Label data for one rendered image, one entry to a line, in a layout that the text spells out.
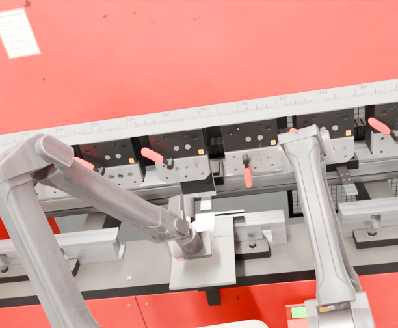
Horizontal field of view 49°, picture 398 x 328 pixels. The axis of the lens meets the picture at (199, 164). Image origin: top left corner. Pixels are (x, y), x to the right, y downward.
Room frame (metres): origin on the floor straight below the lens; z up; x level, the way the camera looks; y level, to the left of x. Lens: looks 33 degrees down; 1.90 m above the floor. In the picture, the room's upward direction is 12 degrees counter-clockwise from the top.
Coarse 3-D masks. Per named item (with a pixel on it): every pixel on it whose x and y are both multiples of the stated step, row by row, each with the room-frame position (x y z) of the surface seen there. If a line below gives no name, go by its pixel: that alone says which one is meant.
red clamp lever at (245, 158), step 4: (244, 156) 1.01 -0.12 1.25; (244, 160) 0.99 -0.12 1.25; (248, 160) 0.99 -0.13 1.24; (244, 164) 0.99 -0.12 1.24; (244, 168) 1.01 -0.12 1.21; (248, 168) 1.00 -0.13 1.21; (244, 172) 1.00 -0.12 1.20; (248, 172) 0.99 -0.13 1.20; (248, 176) 0.99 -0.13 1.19; (248, 180) 0.99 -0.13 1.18; (248, 184) 0.99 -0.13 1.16
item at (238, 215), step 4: (216, 212) 1.10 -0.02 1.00; (220, 212) 1.10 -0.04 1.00; (224, 212) 1.10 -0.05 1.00; (228, 212) 1.09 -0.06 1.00; (232, 212) 1.09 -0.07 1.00; (236, 212) 1.09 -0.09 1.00; (240, 212) 1.09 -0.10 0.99; (216, 216) 1.10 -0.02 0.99; (228, 216) 1.07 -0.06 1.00; (232, 216) 1.07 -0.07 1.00; (236, 216) 1.07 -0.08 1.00; (240, 216) 1.07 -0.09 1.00; (244, 216) 1.06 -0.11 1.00; (236, 220) 1.07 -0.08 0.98; (240, 220) 1.07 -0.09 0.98; (244, 220) 1.06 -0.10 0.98
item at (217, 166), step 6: (210, 162) 1.35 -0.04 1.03; (216, 162) 1.34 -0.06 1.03; (222, 162) 1.36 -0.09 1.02; (216, 168) 1.30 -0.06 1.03; (222, 168) 1.32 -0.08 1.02; (216, 174) 1.28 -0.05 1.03; (222, 174) 1.27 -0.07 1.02; (216, 180) 1.27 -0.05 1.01; (222, 180) 1.26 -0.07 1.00; (204, 198) 1.18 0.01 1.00; (210, 198) 1.17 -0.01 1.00; (204, 204) 1.15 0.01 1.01; (210, 204) 1.14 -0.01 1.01; (204, 210) 1.13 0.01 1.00; (210, 210) 1.12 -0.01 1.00
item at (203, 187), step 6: (210, 168) 1.10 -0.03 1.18; (210, 174) 1.08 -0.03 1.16; (192, 180) 1.09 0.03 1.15; (198, 180) 1.09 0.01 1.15; (204, 180) 1.08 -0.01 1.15; (210, 180) 1.08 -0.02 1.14; (186, 186) 1.09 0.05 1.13; (192, 186) 1.09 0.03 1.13; (198, 186) 1.09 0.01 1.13; (204, 186) 1.08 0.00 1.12; (210, 186) 1.08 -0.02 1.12; (186, 192) 1.09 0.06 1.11; (192, 192) 1.09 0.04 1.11; (198, 192) 1.09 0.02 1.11; (204, 192) 1.09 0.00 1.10; (210, 192) 1.09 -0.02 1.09
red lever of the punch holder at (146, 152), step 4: (144, 148) 1.05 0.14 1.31; (144, 152) 1.03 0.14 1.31; (148, 152) 1.03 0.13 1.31; (152, 152) 1.04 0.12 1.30; (148, 156) 1.03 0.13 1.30; (152, 156) 1.03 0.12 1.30; (156, 156) 1.03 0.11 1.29; (160, 156) 1.04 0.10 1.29; (156, 160) 1.03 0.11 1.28; (160, 160) 1.03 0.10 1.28; (164, 160) 1.03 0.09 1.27; (168, 160) 1.04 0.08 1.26; (172, 160) 1.04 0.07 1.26; (168, 164) 1.02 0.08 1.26; (172, 164) 1.03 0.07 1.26; (168, 168) 1.02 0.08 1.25; (172, 168) 1.02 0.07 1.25
